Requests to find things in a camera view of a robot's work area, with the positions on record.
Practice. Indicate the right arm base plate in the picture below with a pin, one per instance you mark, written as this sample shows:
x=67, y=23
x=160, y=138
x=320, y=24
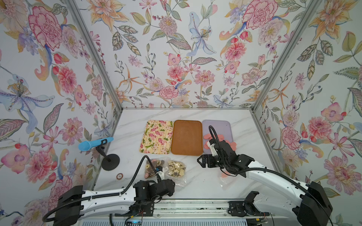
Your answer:
x=246, y=207

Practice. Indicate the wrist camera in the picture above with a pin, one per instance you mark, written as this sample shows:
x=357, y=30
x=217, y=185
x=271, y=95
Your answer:
x=210, y=145
x=159, y=173

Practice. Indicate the bag of pink cookies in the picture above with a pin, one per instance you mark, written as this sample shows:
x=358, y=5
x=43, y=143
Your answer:
x=225, y=181

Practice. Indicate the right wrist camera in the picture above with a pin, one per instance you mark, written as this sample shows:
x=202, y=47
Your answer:
x=210, y=145

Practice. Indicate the floral pattern tray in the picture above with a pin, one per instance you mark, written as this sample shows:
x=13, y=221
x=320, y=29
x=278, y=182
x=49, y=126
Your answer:
x=157, y=137

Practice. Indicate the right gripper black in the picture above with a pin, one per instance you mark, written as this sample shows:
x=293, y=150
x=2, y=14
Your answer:
x=209, y=157

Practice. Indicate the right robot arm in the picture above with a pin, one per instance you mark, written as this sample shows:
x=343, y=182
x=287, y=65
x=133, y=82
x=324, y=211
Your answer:
x=307, y=203

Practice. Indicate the black microphone stand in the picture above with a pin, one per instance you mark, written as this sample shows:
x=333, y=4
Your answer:
x=109, y=162

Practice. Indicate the bag of cream cookies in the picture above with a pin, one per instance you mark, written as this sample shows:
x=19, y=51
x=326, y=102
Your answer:
x=175, y=171

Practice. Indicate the lilac plastic tray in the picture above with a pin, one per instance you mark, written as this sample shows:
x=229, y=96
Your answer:
x=224, y=131

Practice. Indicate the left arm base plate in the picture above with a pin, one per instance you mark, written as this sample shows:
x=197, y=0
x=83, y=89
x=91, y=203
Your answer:
x=146, y=210

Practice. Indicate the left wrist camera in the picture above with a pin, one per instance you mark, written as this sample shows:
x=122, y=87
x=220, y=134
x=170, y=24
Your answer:
x=159, y=173

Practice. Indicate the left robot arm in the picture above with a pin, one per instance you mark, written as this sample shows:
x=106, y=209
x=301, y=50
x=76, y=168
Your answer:
x=77, y=204

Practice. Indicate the brown wooden tray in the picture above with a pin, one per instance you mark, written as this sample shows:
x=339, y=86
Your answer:
x=187, y=138

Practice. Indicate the bag of brown cookies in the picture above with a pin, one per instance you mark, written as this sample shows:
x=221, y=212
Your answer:
x=150, y=168

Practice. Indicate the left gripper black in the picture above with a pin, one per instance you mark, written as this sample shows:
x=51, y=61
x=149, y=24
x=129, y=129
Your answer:
x=172, y=192

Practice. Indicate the blue microphone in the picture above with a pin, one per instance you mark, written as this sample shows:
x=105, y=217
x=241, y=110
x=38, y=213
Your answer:
x=87, y=145

